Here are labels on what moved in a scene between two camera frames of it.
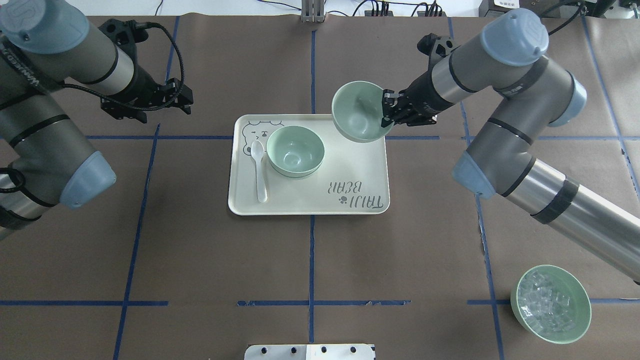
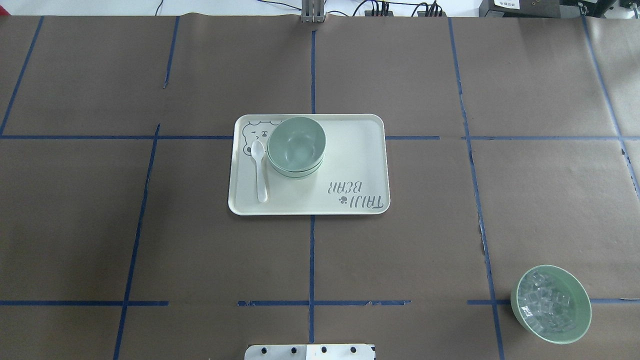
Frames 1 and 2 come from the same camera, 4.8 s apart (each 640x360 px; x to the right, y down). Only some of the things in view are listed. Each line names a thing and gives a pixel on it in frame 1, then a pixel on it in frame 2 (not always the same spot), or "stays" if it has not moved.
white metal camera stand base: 309,351 stays
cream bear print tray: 353,179 stays
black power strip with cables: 431,9 stays
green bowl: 356,111 -> 296,144
